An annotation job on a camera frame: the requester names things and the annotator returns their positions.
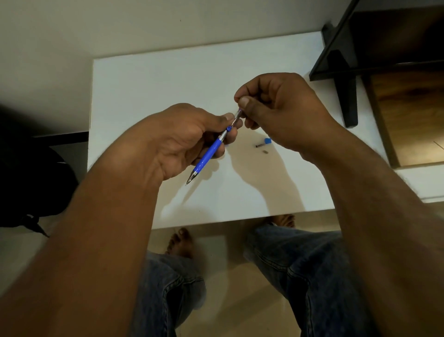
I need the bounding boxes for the person's left hand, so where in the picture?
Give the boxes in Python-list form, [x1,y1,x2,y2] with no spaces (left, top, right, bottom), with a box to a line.
[145,103,244,181]

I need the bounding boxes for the person's right hand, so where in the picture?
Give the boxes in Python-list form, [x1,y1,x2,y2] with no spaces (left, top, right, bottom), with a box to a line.
[234,72,345,164]

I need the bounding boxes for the blue mechanical pencil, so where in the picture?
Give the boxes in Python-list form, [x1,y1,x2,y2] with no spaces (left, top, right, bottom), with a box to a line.
[185,109,243,185]

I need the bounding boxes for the person's left forearm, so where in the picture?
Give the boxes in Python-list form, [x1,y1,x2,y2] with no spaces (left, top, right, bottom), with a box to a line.
[0,120,164,337]

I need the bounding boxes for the person's right forearm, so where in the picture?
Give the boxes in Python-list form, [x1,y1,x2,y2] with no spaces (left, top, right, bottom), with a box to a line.
[300,127,444,337]

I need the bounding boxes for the person's right foot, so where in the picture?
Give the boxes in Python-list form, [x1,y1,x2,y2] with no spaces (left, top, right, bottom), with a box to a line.
[266,214,296,228]

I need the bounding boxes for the person's foot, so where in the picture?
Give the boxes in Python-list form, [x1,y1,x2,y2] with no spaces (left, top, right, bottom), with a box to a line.
[266,214,296,228]
[165,227,195,259]

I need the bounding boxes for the person's left foot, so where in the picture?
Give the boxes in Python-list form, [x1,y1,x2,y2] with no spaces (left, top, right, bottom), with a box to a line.
[165,227,195,259]

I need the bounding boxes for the brown wooden board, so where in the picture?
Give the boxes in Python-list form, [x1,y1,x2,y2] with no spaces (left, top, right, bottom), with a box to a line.
[362,68,444,169]

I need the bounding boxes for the blue jeans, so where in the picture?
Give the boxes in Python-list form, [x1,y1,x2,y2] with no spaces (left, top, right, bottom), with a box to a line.
[130,223,383,337]

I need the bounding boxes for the black bag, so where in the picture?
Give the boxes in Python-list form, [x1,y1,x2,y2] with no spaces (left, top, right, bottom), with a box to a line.
[0,104,79,238]

